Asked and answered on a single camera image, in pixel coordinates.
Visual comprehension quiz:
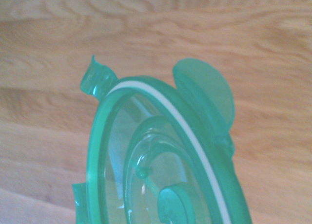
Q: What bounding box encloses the green round container lid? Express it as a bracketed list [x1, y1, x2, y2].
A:
[71, 55, 253, 224]

